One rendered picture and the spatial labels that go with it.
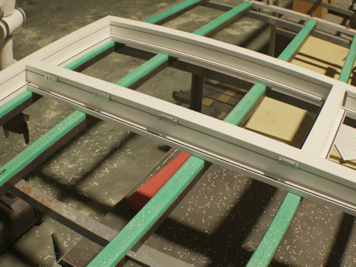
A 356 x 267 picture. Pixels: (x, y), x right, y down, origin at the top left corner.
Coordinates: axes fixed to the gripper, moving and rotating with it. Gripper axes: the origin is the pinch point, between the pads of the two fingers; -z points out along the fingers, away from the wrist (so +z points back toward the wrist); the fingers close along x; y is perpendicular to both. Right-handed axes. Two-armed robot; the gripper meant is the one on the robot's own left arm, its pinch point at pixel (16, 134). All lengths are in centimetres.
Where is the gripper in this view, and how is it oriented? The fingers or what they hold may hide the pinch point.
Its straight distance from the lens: 173.2
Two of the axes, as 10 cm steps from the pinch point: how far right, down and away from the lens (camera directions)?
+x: 9.6, 2.2, -1.9
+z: 0.6, -7.8, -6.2
